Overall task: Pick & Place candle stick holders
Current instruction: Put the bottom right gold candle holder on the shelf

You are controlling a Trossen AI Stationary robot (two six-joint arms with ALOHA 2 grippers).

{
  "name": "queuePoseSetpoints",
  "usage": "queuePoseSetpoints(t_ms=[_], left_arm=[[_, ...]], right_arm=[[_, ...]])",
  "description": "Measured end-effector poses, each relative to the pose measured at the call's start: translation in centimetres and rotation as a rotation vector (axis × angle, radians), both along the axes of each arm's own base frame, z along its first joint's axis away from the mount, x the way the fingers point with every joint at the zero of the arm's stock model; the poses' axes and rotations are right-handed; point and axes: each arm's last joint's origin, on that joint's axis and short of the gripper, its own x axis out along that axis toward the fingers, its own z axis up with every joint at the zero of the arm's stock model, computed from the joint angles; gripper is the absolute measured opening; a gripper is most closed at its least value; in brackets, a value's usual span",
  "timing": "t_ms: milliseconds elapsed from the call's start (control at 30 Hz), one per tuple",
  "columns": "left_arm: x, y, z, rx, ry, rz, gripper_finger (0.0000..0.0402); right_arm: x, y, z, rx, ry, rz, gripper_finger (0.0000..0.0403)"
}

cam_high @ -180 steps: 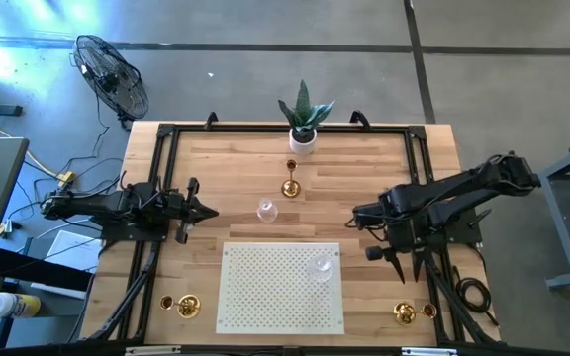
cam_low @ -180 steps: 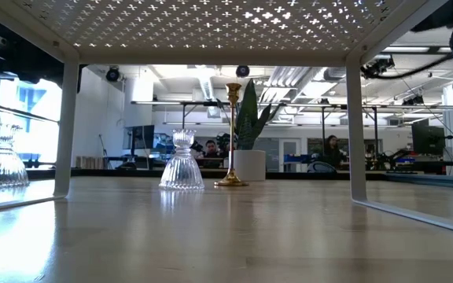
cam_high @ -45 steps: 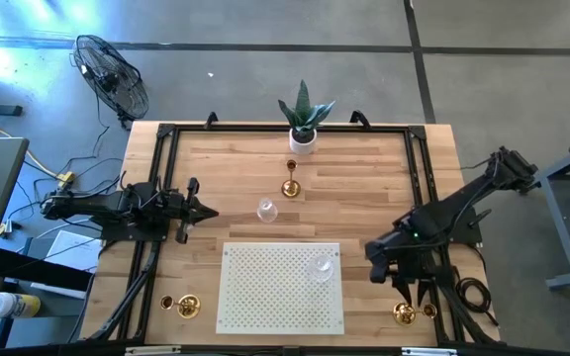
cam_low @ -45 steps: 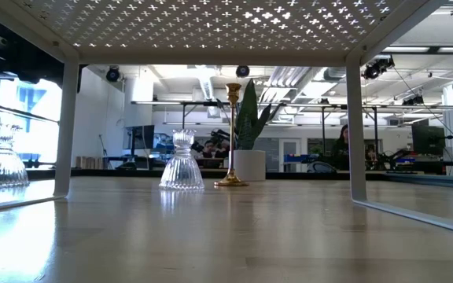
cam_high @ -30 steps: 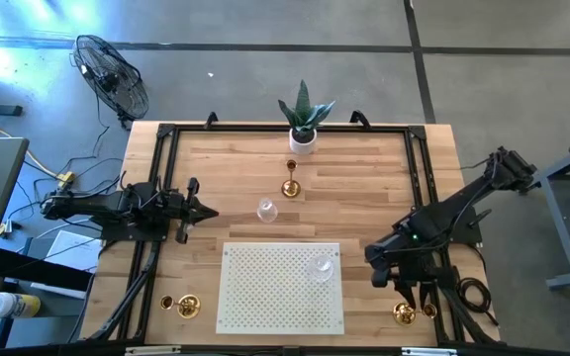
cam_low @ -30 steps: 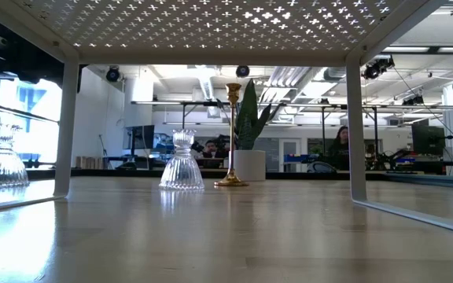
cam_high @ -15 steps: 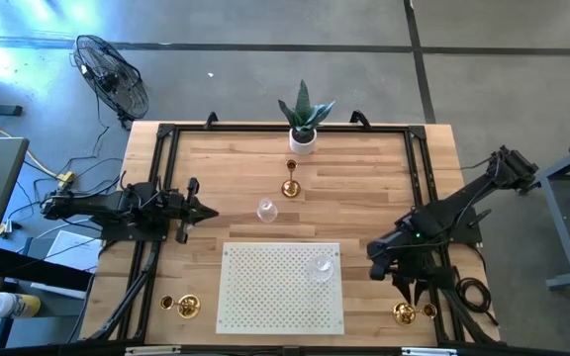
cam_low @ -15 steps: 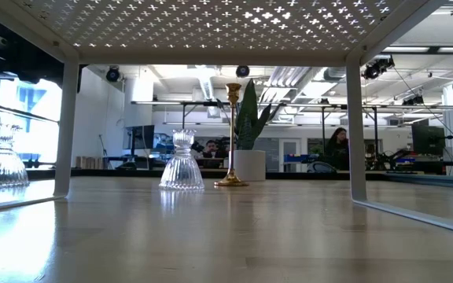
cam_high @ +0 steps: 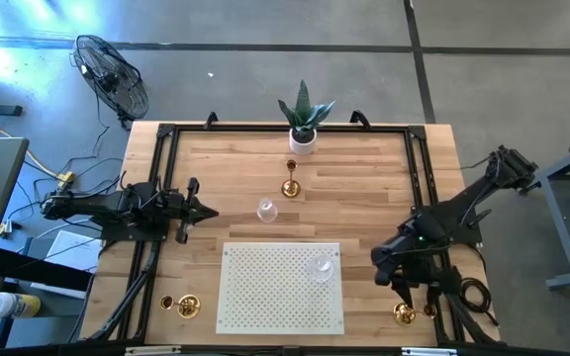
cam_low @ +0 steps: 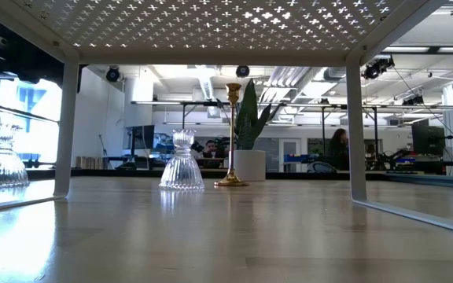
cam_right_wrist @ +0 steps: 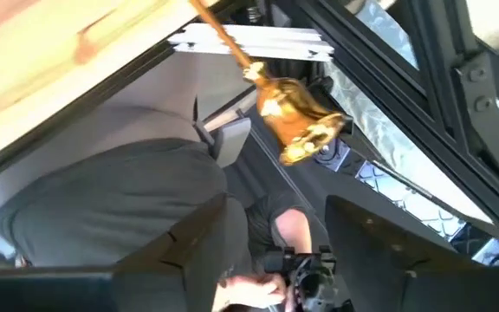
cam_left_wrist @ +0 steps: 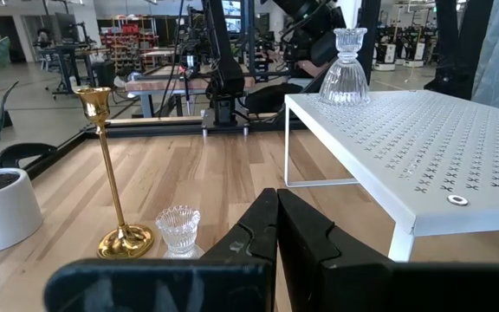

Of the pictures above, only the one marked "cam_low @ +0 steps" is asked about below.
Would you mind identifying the gold brass candlestick holder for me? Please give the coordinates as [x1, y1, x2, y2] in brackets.
[213, 83, 250, 188]

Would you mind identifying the clear ribbed glass candle holder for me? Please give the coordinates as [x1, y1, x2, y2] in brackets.
[0, 122, 31, 188]
[158, 128, 205, 192]

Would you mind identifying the person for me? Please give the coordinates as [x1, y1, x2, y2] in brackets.
[326, 127, 352, 171]
[201, 139, 223, 159]

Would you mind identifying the green snake plant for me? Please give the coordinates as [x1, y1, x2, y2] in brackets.
[215, 78, 282, 151]

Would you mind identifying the white plant pot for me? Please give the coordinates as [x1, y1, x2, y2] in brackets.
[228, 149, 267, 182]

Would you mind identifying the white perforated metal shelf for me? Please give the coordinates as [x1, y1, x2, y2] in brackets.
[0, 0, 453, 238]

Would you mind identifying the black computer monitor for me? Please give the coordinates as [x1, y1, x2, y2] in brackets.
[411, 119, 447, 157]
[123, 124, 156, 171]

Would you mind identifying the wooden block row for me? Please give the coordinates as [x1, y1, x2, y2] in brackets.
[75, 156, 106, 171]

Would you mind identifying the ceiling light bar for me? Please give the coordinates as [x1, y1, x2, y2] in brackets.
[381, 46, 453, 55]

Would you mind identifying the black aluminium table frame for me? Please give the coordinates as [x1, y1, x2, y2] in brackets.
[25, 167, 453, 190]

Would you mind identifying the black arched frame handle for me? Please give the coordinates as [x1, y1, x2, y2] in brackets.
[116, 160, 151, 171]
[306, 160, 338, 175]

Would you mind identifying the black ceiling camera cluster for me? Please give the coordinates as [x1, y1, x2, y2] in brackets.
[361, 54, 396, 81]

